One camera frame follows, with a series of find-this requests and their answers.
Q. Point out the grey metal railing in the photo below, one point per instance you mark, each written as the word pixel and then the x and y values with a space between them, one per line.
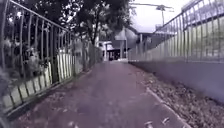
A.
pixel 53 56

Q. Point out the street lamp pole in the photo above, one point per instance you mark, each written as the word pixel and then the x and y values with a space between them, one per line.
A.
pixel 162 15

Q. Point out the trees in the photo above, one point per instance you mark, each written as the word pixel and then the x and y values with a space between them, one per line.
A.
pixel 96 16

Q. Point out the dark reddish asphalt path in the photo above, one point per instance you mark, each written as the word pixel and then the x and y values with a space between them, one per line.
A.
pixel 110 93

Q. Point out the pale concrete kerb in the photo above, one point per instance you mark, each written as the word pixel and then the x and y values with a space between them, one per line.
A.
pixel 166 107

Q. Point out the robot's own part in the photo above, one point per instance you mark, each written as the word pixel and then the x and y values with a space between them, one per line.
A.
pixel 70 124
pixel 148 124

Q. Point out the leaf-strewn ground strip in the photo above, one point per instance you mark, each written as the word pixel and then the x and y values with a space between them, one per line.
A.
pixel 195 107

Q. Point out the grey concrete building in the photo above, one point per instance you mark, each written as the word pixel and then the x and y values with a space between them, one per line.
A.
pixel 128 38

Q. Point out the metal railing atop wall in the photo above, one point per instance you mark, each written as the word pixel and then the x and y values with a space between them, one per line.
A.
pixel 186 40

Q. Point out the grey concrete wall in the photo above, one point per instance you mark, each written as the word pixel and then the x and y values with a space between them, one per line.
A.
pixel 200 76

